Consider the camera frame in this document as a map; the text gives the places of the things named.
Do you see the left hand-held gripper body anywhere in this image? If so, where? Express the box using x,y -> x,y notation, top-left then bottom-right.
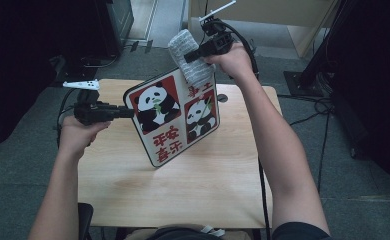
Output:
62,78 -> 116,127

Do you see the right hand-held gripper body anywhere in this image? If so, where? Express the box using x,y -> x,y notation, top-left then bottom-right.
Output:
198,0 -> 237,57

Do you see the grey striped cloth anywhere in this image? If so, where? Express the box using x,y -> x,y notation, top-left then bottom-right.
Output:
167,28 -> 216,89

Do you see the panda print square board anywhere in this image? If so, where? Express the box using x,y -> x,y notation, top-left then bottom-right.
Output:
122,66 -> 221,169

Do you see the person's right hand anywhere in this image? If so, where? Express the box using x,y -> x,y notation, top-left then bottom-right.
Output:
202,41 -> 256,81

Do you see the person's left hand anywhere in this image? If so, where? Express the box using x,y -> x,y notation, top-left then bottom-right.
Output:
58,114 -> 112,159

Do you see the black flat stand base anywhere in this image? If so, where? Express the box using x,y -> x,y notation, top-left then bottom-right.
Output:
52,54 -> 99,85

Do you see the light wooden furniture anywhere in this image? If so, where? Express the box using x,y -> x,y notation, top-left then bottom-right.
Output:
186,0 -> 338,60

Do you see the black cabinet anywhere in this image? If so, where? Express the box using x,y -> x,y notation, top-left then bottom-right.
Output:
94,0 -> 136,58

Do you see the black metal stand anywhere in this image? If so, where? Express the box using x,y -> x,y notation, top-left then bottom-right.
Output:
282,0 -> 351,98

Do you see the dark curtain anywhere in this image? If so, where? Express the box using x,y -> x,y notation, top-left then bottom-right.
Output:
326,0 -> 390,211
0,0 -> 99,154

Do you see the black chair armrest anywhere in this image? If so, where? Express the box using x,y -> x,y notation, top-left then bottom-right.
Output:
77,202 -> 95,240

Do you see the person's dark shirt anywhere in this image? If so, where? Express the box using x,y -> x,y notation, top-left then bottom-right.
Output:
149,227 -> 217,240

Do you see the person's black sleeve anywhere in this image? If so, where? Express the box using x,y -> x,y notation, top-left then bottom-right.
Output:
271,221 -> 332,240

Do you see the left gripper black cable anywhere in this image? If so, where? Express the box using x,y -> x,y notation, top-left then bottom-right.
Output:
55,87 -> 79,149

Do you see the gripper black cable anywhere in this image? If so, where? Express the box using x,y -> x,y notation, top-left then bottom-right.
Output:
55,87 -> 79,149
221,20 -> 272,240

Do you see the black cable on stand base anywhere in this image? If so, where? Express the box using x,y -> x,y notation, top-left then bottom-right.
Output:
81,54 -> 119,69

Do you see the looped black floor cable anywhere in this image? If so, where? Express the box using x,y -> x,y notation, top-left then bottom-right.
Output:
277,93 -> 334,128

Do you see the white drawstring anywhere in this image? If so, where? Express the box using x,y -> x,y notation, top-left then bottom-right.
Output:
201,225 -> 226,238

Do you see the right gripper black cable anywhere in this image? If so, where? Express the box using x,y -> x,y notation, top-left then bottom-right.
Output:
221,20 -> 272,240

